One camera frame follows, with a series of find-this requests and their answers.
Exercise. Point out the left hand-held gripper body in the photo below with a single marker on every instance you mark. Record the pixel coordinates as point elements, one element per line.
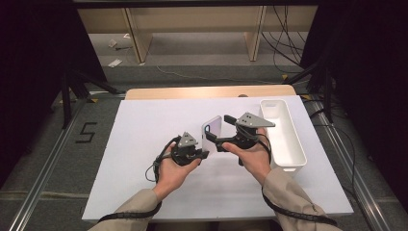
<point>186,154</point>

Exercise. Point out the person's left hand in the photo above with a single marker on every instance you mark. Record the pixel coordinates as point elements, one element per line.
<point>174,174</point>

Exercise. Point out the phone with iridescent case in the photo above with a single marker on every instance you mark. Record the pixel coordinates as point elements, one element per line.
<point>213,128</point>

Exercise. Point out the aluminium floor rail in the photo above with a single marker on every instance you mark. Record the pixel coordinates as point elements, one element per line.
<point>362,189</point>
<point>41,179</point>

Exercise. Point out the white plastic bin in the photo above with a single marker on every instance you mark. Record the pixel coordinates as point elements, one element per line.
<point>285,138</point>

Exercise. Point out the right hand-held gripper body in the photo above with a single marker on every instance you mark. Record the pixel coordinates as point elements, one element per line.
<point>248,134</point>

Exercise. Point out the black metal stand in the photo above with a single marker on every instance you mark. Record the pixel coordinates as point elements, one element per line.
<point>66,102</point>
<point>327,96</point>

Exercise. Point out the light wooden table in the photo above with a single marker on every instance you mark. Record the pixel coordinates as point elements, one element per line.
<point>192,92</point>

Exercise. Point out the person's right hand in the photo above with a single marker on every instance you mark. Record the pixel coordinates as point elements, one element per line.
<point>253,163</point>

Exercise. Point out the white paper scrap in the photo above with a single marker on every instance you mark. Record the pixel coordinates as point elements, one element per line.
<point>114,63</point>
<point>112,43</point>

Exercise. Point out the light wooden desk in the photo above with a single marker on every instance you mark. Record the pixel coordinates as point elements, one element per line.
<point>192,19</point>

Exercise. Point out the dark curtain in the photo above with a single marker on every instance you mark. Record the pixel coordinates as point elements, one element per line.
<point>32,64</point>
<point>369,80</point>

